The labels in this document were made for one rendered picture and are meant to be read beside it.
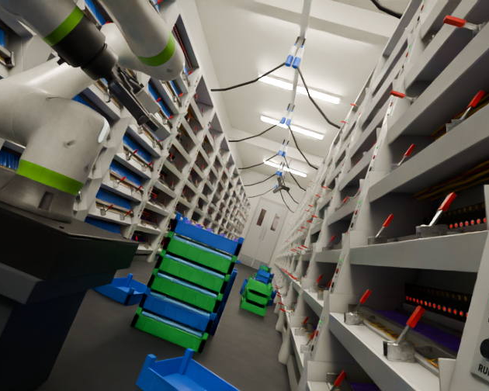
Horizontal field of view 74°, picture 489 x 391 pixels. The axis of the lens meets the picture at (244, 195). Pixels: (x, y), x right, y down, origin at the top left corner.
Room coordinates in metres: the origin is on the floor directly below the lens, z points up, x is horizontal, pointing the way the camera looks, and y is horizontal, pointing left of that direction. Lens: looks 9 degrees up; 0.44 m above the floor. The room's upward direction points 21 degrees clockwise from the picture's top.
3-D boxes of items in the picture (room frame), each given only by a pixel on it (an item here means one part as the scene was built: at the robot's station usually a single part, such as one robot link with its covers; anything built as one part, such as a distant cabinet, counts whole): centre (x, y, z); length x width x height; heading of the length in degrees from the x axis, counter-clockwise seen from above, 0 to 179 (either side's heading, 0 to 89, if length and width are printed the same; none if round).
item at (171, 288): (1.44, 0.08, 0.20); 0.30 x 0.20 x 0.08; 89
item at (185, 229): (1.44, 0.08, 0.44); 0.30 x 0.20 x 0.08; 89
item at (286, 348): (1.66, -0.54, 0.88); 0.20 x 0.09 x 1.75; 82
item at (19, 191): (0.70, 0.46, 0.39); 0.26 x 0.15 x 0.06; 85
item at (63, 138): (0.70, 0.41, 0.51); 0.16 x 0.13 x 0.19; 83
